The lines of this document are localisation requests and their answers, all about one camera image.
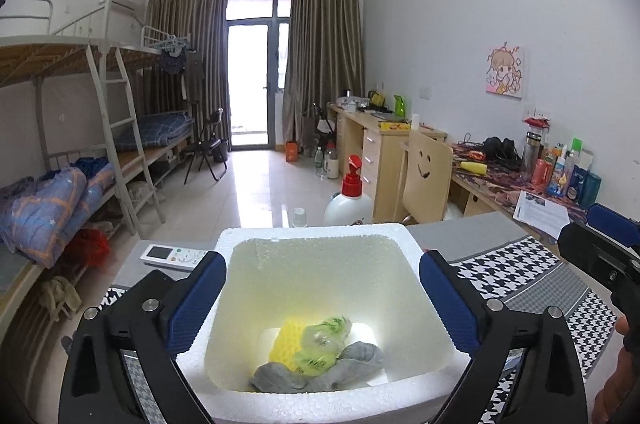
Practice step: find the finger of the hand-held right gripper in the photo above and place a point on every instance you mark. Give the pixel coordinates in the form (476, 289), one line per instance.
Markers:
(585, 249)
(612, 216)

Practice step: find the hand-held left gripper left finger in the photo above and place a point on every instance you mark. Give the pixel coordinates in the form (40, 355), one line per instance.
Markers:
(192, 299)

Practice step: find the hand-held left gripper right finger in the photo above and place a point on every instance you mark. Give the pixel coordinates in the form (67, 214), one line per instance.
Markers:
(445, 299)

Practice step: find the yellow foam sponge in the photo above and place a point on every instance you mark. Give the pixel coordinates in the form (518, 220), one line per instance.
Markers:
(285, 339)

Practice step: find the grey cloth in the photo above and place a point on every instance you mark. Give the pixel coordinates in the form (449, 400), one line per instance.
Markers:
(360, 356)

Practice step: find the white foam box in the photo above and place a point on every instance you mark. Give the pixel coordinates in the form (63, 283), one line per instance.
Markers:
(320, 274)

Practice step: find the green plastic bag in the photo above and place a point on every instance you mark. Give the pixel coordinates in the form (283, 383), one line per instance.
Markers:
(320, 344)

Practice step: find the person's right hand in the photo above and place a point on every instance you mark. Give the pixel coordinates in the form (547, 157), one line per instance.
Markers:
(622, 369)

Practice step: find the white remote control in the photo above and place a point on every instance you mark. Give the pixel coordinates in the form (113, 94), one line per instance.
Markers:
(170, 254)

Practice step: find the row of toiletry bottles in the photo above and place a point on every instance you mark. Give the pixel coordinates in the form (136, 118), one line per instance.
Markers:
(575, 179)

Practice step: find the printed paper sheet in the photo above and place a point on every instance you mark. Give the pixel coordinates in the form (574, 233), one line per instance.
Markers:
(542, 214)

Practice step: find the houndstooth table cloth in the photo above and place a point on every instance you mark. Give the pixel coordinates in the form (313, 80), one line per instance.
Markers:
(525, 269)

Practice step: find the light wooden desk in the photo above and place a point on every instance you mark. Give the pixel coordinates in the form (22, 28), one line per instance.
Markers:
(475, 201)

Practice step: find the steel thermos flask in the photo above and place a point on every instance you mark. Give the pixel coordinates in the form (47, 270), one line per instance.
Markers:
(531, 154)

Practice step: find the patterned desk cloth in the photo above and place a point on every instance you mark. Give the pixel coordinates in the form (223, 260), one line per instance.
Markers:
(500, 176)

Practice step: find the wooden chair smiley cutout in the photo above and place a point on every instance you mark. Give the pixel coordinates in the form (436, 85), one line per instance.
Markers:
(425, 189)

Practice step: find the red bag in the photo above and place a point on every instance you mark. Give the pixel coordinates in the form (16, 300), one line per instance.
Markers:
(87, 246)

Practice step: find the red snack packet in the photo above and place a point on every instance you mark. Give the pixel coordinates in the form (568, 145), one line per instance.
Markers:
(536, 123)

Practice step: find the black headphones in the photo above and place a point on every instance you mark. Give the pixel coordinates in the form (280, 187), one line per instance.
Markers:
(500, 148)

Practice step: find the beige cloth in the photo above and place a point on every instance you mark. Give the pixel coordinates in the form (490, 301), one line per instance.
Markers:
(60, 296)

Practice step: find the white bottle red pump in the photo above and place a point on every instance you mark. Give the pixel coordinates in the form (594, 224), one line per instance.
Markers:
(350, 206)

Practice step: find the small clear plastic cup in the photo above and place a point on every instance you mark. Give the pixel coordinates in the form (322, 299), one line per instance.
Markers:
(299, 218)

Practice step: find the yellow tube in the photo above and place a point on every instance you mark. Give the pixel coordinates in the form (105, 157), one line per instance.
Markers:
(474, 167)

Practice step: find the black folding chair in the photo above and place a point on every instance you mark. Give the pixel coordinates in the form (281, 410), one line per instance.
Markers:
(200, 149)

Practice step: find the black waste bin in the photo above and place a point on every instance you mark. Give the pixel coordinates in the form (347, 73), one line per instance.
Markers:
(220, 150)

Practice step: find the wooden desk with drawers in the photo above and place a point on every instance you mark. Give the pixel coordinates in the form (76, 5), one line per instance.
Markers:
(380, 154)

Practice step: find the blue star print quilt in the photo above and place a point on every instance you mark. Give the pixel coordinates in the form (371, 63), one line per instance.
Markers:
(55, 209)

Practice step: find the blue checked folded mattress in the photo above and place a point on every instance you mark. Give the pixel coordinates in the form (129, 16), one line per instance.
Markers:
(160, 127)

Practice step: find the large plastic jar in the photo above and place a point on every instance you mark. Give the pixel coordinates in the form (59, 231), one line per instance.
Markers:
(331, 163)

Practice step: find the orange plastic jug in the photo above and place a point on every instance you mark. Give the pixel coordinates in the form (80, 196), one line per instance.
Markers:
(292, 152)

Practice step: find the white roll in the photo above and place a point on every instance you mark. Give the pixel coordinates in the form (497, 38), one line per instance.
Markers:
(415, 123)

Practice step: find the flat yellow box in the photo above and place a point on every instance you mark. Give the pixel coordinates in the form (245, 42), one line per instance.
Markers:
(392, 125)

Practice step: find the green cap plastic bottle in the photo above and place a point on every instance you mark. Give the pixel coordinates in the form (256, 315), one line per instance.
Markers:
(319, 164)

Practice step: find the yellow bag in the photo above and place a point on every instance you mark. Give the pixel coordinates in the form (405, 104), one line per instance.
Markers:
(376, 98)

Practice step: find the dark hanging clothes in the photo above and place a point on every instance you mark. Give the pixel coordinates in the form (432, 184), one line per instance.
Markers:
(172, 62)

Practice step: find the white metal bunk bed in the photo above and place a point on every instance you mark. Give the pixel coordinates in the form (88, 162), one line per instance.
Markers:
(75, 47)
(150, 52)

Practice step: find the glass balcony door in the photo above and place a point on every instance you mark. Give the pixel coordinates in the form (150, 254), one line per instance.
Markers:
(274, 54)

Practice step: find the blue clothes hangers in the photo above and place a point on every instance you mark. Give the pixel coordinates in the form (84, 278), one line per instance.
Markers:
(172, 42)

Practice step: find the brown curtain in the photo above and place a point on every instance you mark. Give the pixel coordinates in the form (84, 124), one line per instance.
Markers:
(200, 34)
(320, 54)

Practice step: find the cartoon wall poster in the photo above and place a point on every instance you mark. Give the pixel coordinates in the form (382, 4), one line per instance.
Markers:
(505, 72)

